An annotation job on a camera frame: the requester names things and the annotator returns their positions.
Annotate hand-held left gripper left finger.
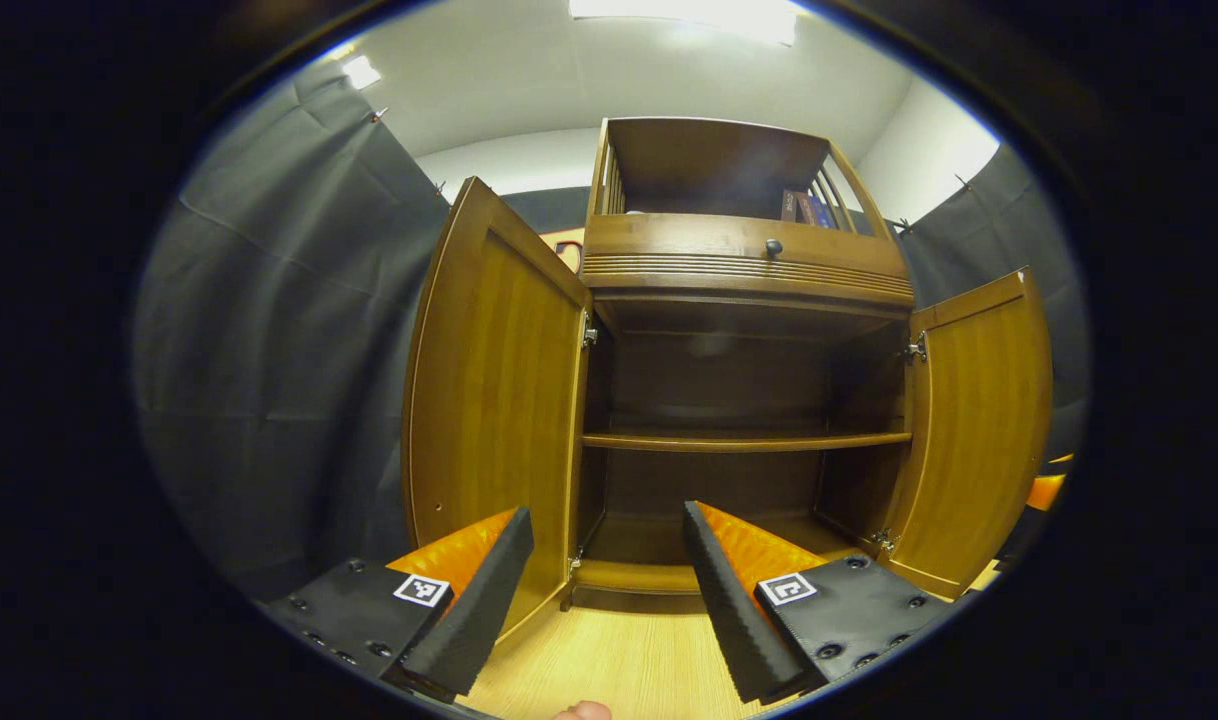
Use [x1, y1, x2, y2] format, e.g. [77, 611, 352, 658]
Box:
[259, 506, 536, 699]

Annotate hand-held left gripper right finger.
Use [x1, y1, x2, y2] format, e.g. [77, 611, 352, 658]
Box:
[680, 500, 956, 705]

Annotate wooden cabinet door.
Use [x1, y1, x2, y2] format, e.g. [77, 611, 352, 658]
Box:
[873, 267, 1055, 602]
[401, 177, 593, 643]

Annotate wooden drawer with black knob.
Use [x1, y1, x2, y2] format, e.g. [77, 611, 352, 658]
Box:
[582, 213, 913, 283]

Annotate large ceiling light panel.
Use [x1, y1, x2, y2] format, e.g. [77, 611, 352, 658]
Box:
[567, 0, 800, 47]

